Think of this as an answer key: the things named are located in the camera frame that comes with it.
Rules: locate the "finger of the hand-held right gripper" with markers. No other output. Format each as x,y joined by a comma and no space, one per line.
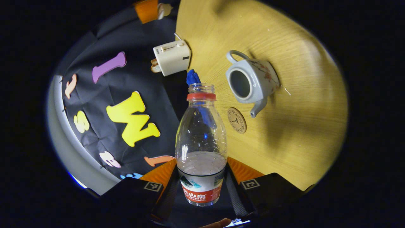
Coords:
146,10

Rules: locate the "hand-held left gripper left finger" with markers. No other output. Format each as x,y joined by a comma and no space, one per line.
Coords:
167,202

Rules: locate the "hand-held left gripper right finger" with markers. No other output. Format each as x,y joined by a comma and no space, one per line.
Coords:
235,196

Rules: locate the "white teacup lid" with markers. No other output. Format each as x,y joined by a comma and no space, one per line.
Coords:
164,10

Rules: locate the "clear plastic water bottle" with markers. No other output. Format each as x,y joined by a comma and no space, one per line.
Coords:
201,133

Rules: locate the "round wooden coaster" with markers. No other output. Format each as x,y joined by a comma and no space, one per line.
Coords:
237,120

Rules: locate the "white floral teacup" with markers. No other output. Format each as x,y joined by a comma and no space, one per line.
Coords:
259,79

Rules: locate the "brown bread slice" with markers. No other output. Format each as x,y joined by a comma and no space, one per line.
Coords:
154,61

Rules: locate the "white toaster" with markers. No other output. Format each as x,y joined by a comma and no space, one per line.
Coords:
172,57

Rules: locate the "pale bread slice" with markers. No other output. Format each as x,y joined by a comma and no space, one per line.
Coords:
155,68

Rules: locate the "blue towel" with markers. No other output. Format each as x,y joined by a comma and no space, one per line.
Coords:
193,77

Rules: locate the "black backdrop cloth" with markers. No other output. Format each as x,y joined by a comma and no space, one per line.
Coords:
158,91

